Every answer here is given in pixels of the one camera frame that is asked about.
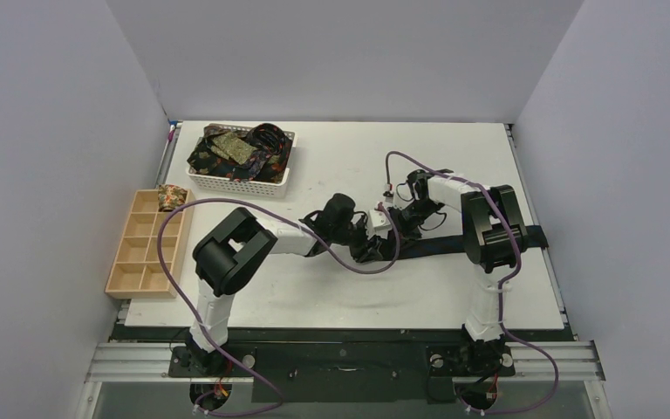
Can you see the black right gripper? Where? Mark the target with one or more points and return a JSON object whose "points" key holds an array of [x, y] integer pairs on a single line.
{"points": [[406, 214]]}

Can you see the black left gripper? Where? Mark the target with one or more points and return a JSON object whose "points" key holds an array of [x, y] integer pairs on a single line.
{"points": [[368, 249]]}

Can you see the blue brown striped tie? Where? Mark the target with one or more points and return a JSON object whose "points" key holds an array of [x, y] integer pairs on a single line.
{"points": [[445, 246]]}

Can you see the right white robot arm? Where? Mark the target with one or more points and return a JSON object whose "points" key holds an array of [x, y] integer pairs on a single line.
{"points": [[494, 236]]}

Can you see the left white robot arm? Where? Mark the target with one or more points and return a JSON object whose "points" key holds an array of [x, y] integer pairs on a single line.
{"points": [[230, 255]]}

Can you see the pile of patterned ties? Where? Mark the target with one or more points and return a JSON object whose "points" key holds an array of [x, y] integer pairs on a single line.
{"points": [[257, 154]]}

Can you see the white perforated plastic basket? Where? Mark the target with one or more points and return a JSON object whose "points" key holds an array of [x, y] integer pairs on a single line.
{"points": [[273, 190]]}

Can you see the rolled floral tie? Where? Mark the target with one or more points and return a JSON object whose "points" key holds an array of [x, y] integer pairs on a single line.
{"points": [[170, 197]]}

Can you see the wooden compartment tray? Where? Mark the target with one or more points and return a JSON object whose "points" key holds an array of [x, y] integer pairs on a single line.
{"points": [[136, 271]]}

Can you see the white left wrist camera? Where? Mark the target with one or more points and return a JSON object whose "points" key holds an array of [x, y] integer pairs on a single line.
{"points": [[378, 223]]}

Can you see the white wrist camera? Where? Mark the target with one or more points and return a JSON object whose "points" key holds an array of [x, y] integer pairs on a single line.
{"points": [[378, 223], [388, 192]]}

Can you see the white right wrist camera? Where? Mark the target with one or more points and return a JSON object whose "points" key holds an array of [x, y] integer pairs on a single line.
{"points": [[388, 192]]}

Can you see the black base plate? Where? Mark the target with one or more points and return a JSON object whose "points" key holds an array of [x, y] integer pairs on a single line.
{"points": [[458, 369]]}

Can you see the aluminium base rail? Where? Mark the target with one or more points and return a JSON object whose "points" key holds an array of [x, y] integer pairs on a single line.
{"points": [[146, 362]]}

